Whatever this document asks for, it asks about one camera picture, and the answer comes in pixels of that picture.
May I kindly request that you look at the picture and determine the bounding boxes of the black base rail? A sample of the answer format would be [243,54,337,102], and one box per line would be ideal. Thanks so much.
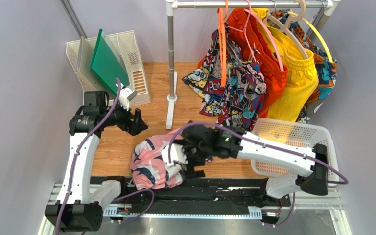
[122,178,292,215]

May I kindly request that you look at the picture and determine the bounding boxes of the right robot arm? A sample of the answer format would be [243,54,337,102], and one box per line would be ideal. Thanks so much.
[166,122,332,199]

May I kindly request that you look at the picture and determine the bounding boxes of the yellow shorts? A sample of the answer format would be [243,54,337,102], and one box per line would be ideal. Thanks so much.
[250,8,318,121]

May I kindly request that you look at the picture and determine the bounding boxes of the beige wooden hanger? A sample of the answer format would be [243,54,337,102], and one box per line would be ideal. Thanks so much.
[266,0,310,60]

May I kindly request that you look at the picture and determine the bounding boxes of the green plastic board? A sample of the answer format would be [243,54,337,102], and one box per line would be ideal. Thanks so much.
[90,29,130,94]

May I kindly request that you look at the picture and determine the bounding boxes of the pink shark print shorts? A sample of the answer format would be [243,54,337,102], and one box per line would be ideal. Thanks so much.
[129,127,216,190]

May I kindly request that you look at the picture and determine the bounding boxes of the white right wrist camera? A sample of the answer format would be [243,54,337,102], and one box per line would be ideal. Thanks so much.
[161,143,188,170]

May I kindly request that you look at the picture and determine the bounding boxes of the white plastic file rack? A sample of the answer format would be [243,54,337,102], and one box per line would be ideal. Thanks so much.
[66,30,151,107]

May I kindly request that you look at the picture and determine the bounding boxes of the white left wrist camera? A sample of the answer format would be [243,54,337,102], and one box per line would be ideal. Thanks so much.
[118,86,137,111]

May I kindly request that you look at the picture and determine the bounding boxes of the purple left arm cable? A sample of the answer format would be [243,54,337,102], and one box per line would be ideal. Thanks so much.
[52,77,156,235]

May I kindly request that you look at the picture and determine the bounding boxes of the yellow plastic hanger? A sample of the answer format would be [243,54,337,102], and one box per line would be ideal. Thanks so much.
[290,17,333,63]

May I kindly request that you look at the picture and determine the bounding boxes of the pink plastic hanger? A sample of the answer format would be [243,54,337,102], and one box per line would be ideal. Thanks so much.
[226,8,288,77]

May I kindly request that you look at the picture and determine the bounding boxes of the white plastic laundry basket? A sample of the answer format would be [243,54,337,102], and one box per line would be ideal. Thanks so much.
[250,117,339,187]

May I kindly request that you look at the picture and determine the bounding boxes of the blue orange patterned shorts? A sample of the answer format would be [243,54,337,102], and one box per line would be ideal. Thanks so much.
[267,19,337,123]

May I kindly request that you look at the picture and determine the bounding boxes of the metal clothes rack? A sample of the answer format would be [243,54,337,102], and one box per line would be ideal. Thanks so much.
[164,0,342,130]

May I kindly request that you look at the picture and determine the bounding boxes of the orange plastic hanger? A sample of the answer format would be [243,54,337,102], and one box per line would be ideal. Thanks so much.
[217,0,228,88]

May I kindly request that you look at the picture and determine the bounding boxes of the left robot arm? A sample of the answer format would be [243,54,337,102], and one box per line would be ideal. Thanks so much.
[45,88,148,235]

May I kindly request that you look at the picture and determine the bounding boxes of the grey plastic board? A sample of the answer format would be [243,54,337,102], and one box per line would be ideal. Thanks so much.
[74,36,111,95]

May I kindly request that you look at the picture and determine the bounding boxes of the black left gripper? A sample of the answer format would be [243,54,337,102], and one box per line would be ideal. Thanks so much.
[100,97,148,136]

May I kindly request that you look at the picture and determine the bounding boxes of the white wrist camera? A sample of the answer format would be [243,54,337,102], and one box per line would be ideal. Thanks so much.
[161,143,188,170]
[118,86,137,111]

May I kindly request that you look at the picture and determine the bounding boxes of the comic print shorts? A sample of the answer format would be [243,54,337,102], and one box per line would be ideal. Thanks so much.
[182,30,267,131]

